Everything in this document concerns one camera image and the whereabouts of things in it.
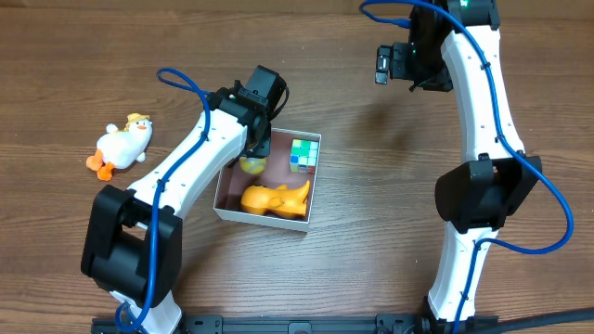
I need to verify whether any yellow one-eyed ball toy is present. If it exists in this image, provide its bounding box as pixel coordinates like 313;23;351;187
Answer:
239;157;267;175

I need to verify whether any colourful puzzle cube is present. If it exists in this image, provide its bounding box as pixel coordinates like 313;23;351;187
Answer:
290;139;319;174

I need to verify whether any white box pink interior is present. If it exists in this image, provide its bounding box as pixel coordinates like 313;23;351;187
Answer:
213;128;322;232

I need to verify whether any orange dinosaur figure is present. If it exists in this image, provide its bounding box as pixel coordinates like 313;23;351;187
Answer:
240;180;311;219

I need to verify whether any white plush duck toy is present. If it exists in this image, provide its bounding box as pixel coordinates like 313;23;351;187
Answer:
85;113;152;181

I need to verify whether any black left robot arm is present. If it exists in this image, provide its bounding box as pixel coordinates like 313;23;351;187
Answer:
81;65;289;333

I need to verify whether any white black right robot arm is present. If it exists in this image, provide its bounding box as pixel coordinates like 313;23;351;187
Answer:
390;1;542;333

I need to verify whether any right blue cable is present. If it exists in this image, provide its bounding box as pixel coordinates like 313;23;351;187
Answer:
358;0;575;334

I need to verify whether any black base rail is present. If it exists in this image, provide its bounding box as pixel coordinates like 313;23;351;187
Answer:
180;314;416;334

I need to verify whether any thick black cable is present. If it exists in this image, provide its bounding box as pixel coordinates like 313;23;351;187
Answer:
463;306;594;334

